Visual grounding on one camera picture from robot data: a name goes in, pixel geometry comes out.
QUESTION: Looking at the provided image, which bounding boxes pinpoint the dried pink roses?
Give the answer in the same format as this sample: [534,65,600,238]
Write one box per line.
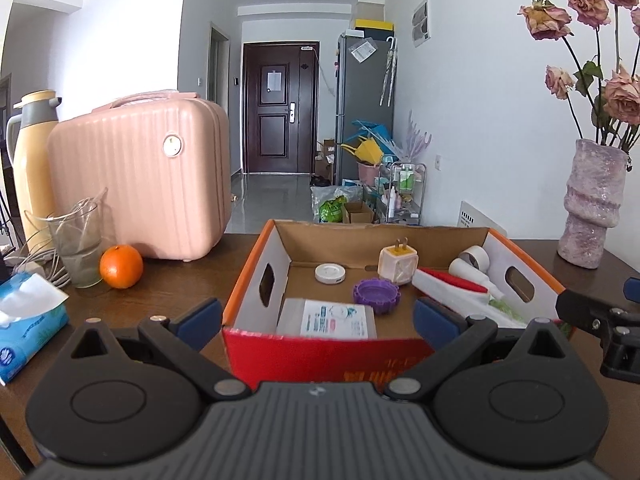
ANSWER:
[518,0,639,154]

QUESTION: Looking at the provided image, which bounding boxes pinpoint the red white lint brush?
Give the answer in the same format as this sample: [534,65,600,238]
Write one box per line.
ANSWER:
[411,269,526,328]

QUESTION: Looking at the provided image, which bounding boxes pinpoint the green plastic bag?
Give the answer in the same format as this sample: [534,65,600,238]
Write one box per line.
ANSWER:
[318,195,348,223]

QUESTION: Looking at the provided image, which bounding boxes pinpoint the purple ridged lid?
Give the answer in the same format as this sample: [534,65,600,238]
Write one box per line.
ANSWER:
[352,278,401,315]

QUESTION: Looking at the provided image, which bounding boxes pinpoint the blue measuring cups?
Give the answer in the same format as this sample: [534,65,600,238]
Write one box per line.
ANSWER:
[623,278,640,304]

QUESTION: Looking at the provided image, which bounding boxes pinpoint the pink suitcase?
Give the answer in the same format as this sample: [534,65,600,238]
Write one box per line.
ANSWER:
[47,90,231,261]

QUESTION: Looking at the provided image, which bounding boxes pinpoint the beige plug adapter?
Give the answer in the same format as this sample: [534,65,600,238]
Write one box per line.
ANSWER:
[376,237,419,286]

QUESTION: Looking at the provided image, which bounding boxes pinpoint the red cardboard box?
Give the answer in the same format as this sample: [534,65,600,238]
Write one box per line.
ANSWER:
[222,220,564,388]

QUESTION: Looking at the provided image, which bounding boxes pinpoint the orange fruit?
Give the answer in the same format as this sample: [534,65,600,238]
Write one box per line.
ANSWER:
[99,245,143,289]

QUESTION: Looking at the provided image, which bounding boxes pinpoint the blue tissue pack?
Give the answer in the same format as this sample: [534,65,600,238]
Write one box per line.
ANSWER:
[0,272,70,387]

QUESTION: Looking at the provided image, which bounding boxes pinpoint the purple textured vase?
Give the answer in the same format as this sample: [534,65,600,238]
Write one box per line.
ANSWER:
[558,139,629,270]

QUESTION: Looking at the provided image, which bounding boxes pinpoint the dark brown door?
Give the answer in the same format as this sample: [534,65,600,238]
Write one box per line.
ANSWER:
[243,41,320,174]

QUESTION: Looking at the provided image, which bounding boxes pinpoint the white cable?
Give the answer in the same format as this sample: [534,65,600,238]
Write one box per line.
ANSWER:
[4,209,72,288]

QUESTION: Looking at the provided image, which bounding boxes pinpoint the yellow thermos jug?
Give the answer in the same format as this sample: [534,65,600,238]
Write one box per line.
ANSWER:
[6,90,62,254]

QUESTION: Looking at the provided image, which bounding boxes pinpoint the metal trolley rack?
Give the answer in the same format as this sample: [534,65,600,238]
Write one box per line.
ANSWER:
[376,162,426,226]

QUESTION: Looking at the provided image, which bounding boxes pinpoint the small round white tin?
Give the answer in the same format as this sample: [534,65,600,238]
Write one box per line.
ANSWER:
[314,263,346,285]

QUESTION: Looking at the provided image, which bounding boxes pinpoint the small cardboard box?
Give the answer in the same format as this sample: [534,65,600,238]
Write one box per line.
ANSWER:
[342,202,374,224]

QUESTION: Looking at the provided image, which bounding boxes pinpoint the white spray bottle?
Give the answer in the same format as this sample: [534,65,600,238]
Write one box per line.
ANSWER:
[448,245,504,300]

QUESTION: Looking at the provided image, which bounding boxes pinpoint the grey refrigerator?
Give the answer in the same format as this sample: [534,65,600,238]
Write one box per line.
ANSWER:
[334,32,394,184]

